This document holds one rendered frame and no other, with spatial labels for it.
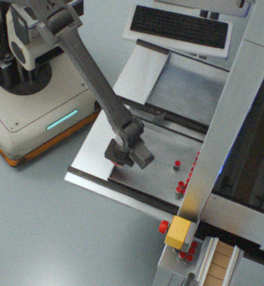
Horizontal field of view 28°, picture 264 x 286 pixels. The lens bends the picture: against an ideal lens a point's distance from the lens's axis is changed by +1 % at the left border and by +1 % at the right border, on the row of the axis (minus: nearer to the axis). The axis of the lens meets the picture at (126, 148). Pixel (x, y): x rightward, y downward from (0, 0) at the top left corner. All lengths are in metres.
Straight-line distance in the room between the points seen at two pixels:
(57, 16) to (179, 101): 0.69
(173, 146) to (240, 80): 0.87
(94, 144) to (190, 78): 0.47
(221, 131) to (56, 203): 1.65
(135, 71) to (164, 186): 0.50
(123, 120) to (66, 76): 1.28
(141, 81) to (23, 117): 0.82
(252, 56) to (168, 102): 1.02
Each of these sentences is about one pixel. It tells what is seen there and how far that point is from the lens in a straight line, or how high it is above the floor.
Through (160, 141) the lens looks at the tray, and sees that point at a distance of 1.91.
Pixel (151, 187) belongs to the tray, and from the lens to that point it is 1.83.
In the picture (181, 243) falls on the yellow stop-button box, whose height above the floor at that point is 1.01.
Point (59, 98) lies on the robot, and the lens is 2.73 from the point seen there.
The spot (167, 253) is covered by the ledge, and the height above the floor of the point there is 0.88.
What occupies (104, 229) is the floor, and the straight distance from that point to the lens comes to 2.70.
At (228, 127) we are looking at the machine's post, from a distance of 1.21.
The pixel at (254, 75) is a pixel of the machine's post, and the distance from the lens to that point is 1.05.
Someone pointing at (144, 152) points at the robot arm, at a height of 1.12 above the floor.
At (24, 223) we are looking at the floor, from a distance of 2.73.
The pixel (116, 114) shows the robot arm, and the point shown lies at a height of 1.22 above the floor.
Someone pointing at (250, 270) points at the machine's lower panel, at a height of 0.79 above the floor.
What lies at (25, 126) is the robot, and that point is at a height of 0.28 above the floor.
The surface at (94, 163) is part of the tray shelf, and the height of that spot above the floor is 0.88.
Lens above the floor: 2.52
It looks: 60 degrees down
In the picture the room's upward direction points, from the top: 7 degrees clockwise
